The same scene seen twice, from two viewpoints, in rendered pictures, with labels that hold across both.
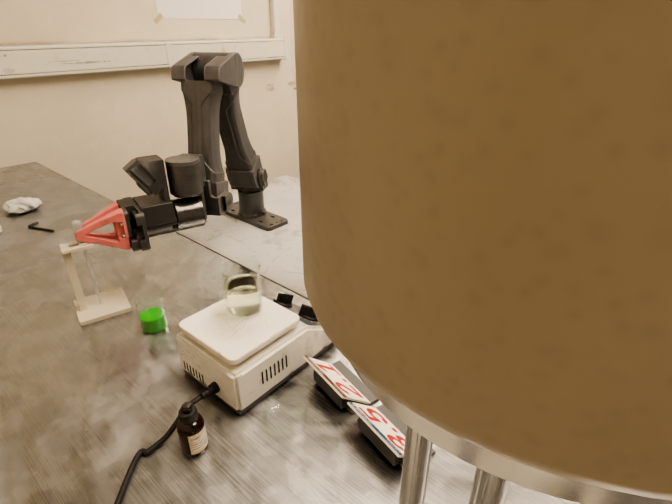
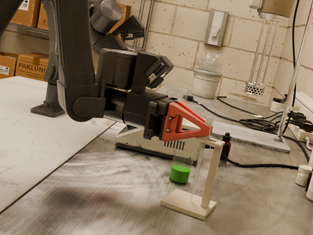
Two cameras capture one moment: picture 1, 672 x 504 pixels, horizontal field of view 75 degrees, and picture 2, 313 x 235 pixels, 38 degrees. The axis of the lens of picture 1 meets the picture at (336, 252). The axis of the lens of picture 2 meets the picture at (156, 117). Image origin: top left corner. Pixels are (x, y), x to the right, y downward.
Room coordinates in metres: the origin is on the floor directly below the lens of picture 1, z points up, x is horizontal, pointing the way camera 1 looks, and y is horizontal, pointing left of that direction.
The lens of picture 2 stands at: (1.15, 0.98, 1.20)
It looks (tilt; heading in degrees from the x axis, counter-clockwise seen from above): 12 degrees down; 235
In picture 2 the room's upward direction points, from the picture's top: 12 degrees clockwise
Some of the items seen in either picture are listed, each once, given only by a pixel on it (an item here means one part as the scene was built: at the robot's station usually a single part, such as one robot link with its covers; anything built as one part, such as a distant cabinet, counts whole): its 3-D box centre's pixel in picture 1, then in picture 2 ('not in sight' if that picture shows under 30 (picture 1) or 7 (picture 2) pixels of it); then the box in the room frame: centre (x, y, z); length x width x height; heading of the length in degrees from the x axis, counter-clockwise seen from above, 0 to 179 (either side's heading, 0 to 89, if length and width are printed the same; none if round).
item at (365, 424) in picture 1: (390, 427); not in sight; (0.36, -0.06, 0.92); 0.09 x 0.06 x 0.04; 35
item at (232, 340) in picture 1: (240, 322); (180, 120); (0.48, 0.13, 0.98); 0.12 x 0.12 x 0.01; 50
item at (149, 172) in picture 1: (145, 188); (153, 83); (0.71, 0.32, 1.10); 0.07 x 0.06 x 0.11; 34
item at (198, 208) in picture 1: (186, 209); (119, 102); (0.74, 0.27, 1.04); 0.07 x 0.06 x 0.07; 124
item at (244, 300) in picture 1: (241, 288); (176, 103); (0.50, 0.13, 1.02); 0.06 x 0.05 x 0.08; 174
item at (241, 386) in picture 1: (257, 339); (166, 135); (0.50, 0.11, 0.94); 0.22 x 0.13 x 0.08; 140
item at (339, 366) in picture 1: (340, 377); not in sight; (0.45, -0.01, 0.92); 0.09 x 0.06 x 0.04; 35
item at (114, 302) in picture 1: (93, 275); (196, 171); (0.64, 0.41, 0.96); 0.08 x 0.08 x 0.13; 35
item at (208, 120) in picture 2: not in sight; (206, 129); (0.64, 0.41, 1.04); 0.01 x 0.01 x 0.04; 34
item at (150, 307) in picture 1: (151, 312); (181, 166); (0.58, 0.30, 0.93); 0.04 x 0.04 x 0.06
